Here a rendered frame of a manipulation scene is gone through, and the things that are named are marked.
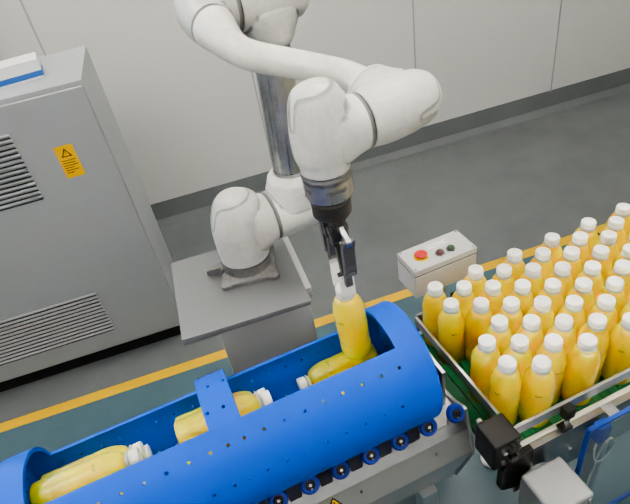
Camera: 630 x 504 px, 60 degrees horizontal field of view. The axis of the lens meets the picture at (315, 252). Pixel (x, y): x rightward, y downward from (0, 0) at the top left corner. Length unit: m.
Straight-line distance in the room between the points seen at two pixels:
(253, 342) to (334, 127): 1.01
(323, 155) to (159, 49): 2.82
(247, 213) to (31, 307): 1.61
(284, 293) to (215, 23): 0.78
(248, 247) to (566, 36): 3.62
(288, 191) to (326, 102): 0.75
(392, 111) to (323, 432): 0.62
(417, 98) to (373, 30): 2.98
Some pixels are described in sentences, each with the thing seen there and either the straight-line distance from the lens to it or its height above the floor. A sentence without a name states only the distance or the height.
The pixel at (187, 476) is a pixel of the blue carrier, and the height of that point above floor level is 1.18.
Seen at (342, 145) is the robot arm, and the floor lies 1.67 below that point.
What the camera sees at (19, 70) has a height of 1.50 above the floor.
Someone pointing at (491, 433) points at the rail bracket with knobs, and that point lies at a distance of 1.30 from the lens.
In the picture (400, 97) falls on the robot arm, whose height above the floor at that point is 1.71.
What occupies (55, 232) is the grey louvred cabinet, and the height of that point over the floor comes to 0.84.
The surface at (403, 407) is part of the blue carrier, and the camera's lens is 1.18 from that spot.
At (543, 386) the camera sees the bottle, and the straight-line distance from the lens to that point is 1.33.
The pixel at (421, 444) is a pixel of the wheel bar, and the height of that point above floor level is 0.93.
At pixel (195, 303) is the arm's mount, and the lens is 1.68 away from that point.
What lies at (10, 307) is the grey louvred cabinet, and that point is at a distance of 2.95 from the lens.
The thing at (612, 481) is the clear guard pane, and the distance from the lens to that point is 1.76.
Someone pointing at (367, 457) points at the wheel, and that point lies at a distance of 1.31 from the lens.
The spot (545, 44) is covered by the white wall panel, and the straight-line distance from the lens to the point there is 4.69.
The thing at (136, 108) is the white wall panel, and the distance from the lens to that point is 3.76.
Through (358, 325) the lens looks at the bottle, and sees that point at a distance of 1.18.
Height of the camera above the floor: 2.09
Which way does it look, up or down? 38 degrees down
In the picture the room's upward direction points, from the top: 11 degrees counter-clockwise
